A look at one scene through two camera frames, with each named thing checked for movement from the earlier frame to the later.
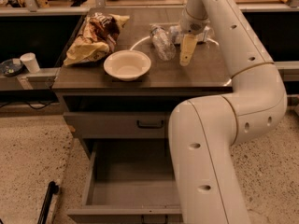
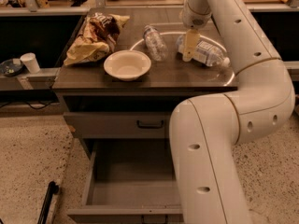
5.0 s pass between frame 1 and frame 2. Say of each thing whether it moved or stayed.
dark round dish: stayed
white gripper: stayed
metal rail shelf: stayed
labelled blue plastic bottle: moved
